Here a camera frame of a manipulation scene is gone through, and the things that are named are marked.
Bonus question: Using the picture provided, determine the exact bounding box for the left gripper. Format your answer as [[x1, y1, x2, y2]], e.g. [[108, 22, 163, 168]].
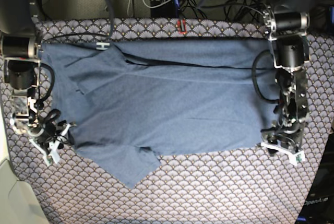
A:
[[262, 124, 304, 156]]

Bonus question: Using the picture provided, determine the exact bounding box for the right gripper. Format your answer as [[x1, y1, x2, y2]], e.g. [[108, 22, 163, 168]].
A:
[[28, 121, 75, 146]]

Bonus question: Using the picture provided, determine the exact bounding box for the blue T-shirt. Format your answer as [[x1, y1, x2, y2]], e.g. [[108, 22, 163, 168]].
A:
[[41, 39, 275, 187]]

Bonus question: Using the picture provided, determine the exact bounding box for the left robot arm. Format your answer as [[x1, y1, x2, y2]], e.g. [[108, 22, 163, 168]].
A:
[[252, 0, 321, 159]]

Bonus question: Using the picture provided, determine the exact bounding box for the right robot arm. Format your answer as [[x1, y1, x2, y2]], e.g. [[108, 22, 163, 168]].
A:
[[1, 0, 69, 148]]

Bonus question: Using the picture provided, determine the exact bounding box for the fan-patterned tablecloth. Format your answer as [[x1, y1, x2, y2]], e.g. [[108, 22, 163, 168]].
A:
[[6, 18, 333, 223]]

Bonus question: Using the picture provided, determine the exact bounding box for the black OpenArm base panel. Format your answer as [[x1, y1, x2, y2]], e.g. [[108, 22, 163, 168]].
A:
[[296, 133, 333, 223]]

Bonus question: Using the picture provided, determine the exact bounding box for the beige furniture corner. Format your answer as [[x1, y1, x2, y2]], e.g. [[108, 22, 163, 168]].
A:
[[0, 109, 51, 224]]

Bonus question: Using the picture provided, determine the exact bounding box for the red and black clamp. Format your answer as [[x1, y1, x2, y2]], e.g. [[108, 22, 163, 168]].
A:
[[177, 19, 187, 34]]

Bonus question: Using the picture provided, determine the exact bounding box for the blue clamp right edge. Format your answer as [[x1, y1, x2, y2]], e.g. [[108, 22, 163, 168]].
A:
[[327, 6, 334, 34]]

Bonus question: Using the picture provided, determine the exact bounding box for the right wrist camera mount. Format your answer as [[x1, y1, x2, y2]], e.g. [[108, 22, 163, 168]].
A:
[[31, 121, 77, 167]]

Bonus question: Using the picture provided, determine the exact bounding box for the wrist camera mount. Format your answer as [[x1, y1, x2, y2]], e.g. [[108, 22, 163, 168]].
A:
[[260, 142, 306, 166], [31, 121, 77, 167]]

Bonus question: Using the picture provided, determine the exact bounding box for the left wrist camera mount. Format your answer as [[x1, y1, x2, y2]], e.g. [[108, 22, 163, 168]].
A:
[[260, 142, 306, 166]]

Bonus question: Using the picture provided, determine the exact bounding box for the black box with cables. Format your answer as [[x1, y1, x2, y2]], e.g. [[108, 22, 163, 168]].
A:
[[150, 1, 176, 18]]

